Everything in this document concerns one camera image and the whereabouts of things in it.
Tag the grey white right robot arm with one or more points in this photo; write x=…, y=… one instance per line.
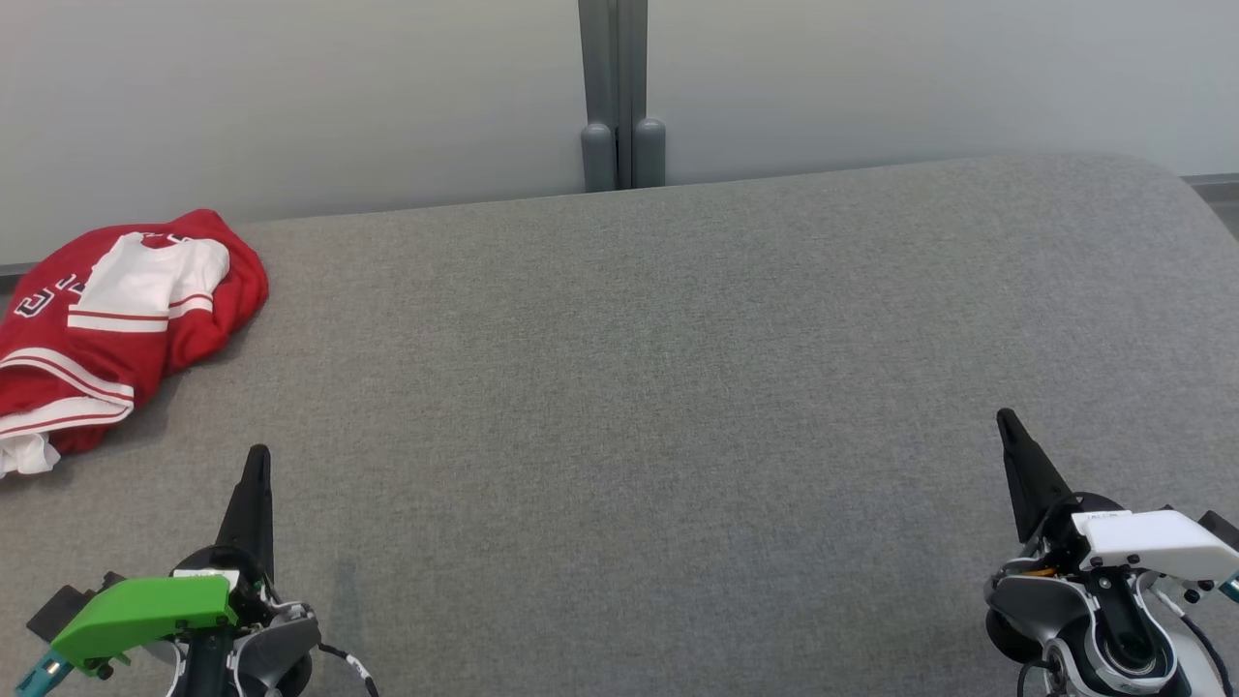
x=1094, y=629

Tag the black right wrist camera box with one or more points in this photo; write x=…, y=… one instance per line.
x=1222, y=530

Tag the red and white jersey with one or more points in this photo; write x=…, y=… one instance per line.
x=116, y=329

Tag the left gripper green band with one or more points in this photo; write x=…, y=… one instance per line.
x=145, y=610

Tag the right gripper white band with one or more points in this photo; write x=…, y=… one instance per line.
x=1152, y=542

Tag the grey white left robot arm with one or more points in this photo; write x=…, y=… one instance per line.
x=281, y=649

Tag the grey partition post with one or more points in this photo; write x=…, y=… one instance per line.
x=619, y=97

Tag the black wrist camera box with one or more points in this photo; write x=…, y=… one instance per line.
x=68, y=605
x=1222, y=530

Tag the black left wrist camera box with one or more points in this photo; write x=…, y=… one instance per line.
x=68, y=605

